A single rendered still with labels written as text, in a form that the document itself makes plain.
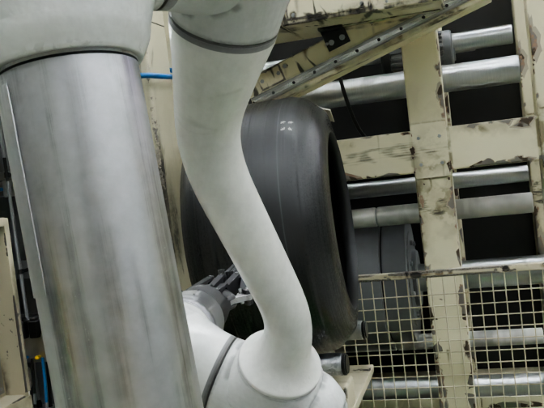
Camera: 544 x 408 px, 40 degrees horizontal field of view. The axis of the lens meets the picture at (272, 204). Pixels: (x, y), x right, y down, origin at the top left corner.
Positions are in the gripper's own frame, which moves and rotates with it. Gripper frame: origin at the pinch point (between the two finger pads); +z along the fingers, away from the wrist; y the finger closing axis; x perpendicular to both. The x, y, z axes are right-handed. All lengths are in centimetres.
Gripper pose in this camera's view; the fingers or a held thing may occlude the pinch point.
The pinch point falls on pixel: (236, 273)
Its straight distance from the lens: 128.1
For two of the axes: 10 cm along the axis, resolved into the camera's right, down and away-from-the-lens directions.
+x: 1.5, 9.7, 1.9
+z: 2.4, -2.2, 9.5
